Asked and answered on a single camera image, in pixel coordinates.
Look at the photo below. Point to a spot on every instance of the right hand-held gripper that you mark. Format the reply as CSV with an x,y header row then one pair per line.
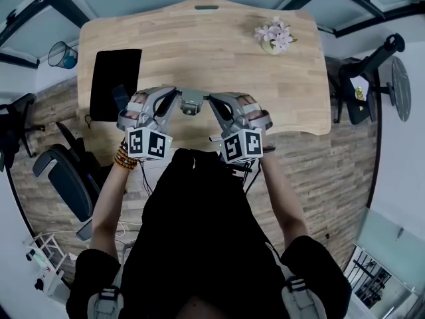
x,y
242,145

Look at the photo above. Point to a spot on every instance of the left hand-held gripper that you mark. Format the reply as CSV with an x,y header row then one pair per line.
x,y
146,143

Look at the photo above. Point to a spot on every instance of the small metal clip object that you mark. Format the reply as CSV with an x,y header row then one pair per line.
x,y
192,100

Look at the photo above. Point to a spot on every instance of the person's right forearm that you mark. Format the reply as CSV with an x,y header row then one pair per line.
x,y
282,198

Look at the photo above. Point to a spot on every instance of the person's left forearm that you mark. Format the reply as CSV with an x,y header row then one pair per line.
x,y
109,204

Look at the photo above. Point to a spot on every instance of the person's right hand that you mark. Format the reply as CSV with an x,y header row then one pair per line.
x,y
254,110

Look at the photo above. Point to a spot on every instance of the person's left hand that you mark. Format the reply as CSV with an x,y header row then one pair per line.
x,y
139,99

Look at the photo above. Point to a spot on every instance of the dark smartphone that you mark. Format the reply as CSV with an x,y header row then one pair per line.
x,y
120,96

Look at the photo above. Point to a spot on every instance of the black wristband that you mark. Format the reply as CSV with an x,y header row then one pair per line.
x,y
269,148

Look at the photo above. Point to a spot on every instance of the black mouse pad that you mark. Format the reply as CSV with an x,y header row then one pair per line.
x,y
113,71

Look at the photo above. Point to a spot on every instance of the black mesh wastebasket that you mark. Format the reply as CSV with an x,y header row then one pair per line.
x,y
61,55

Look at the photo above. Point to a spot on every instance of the black mesh office chair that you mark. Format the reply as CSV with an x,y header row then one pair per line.
x,y
66,181
13,125

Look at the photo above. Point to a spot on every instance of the person's black clothing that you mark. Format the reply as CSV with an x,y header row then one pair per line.
x,y
206,238

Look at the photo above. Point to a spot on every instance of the yellow packet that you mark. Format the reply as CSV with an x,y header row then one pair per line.
x,y
360,93

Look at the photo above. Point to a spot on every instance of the wooden desk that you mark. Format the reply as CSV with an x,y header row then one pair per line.
x,y
56,7

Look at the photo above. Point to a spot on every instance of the white rack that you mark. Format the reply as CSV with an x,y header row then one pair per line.
x,y
50,264

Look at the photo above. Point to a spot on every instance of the frosted glass door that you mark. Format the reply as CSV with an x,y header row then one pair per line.
x,y
388,231

